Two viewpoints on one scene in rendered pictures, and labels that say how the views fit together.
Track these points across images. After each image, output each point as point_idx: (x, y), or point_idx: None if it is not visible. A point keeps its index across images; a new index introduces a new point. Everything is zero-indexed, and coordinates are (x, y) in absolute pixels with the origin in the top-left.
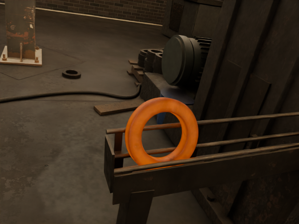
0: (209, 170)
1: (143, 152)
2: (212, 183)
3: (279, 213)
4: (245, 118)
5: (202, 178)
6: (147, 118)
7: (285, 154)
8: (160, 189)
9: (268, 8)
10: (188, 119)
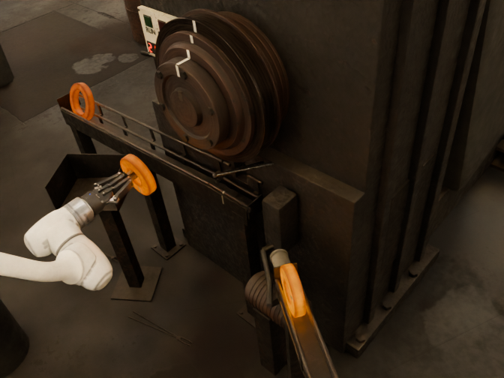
0: (87, 127)
1: (73, 105)
2: (92, 136)
3: None
4: (115, 112)
5: (87, 130)
6: (73, 90)
7: (115, 140)
8: (76, 126)
9: None
10: (85, 97)
